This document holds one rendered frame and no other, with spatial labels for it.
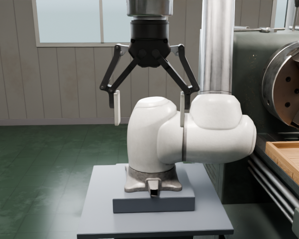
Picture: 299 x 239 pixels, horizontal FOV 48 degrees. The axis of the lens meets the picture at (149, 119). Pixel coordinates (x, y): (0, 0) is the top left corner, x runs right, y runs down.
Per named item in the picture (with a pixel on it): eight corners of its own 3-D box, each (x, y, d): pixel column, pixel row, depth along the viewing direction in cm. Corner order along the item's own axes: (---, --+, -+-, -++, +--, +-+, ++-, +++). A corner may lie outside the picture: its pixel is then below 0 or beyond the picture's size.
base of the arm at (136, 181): (123, 199, 99) (123, 182, 97) (125, 167, 120) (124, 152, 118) (184, 197, 100) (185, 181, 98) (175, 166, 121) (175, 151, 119)
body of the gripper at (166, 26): (171, 18, 67) (170, 64, 70) (130, 18, 68) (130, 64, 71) (171, 18, 60) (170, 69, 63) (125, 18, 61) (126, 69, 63)
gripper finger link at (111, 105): (114, 84, 67) (99, 84, 68) (115, 108, 69) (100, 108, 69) (115, 83, 69) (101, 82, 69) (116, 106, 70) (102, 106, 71)
